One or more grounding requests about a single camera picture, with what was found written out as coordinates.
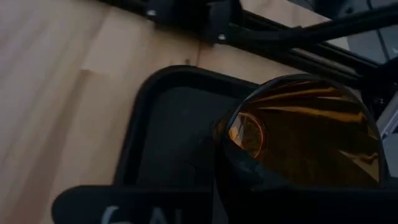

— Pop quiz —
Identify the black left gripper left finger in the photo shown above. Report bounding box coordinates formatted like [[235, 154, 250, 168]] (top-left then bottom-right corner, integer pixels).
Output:
[[51, 185, 215, 224]]

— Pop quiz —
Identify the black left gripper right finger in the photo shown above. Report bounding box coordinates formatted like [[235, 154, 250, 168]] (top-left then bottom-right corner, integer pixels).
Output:
[[215, 148, 398, 224]]

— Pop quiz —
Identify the gold foil bag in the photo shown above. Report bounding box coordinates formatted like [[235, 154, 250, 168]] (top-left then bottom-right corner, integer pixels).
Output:
[[214, 73, 391, 190]]

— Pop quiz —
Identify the metal tray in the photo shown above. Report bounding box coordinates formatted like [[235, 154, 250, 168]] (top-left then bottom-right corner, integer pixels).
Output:
[[113, 64, 262, 190]]

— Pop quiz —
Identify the grey aluminium profile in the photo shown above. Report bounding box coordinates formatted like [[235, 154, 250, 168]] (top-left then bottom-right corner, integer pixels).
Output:
[[375, 92, 398, 179]]

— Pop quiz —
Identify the black table frame rail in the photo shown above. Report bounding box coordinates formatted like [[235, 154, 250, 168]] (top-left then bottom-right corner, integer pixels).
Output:
[[102, 0, 398, 93]]

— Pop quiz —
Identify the black diagonal frame strut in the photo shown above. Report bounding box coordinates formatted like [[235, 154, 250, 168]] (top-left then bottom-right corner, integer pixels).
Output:
[[229, 4, 398, 48]]

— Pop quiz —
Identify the black corner bracket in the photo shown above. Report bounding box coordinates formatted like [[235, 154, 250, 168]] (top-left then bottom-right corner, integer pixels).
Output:
[[145, 0, 242, 44]]

